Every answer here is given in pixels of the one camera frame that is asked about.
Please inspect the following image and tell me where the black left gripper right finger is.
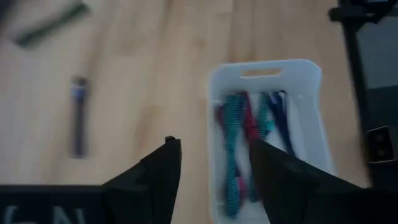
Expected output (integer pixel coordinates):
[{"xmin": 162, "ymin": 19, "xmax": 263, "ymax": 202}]
[{"xmin": 249, "ymin": 138, "xmax": 398, "ymax": 224}]

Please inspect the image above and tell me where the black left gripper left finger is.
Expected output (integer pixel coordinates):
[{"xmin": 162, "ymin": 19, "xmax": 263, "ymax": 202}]
[{"xmin": 101, "ymin": 135, "xmax": 183, "ymax": 224}]

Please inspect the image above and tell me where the black table clamp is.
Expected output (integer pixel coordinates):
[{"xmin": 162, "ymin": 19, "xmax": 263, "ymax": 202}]
[{"xmin": 328, "ymin": 0, "xmax": 398, "ymax": 24}]

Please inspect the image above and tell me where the black aluminium table frame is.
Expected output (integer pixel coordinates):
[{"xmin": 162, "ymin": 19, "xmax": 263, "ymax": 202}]
[{"xmin": 340, "ymin": 12, "xmax": 398, "ymax": 191}]

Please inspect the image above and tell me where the white plastic tray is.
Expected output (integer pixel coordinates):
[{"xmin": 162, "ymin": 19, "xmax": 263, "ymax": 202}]
[{"xmin": 206, "ymin": 58, "xmax": 337, "ymax": 224}]

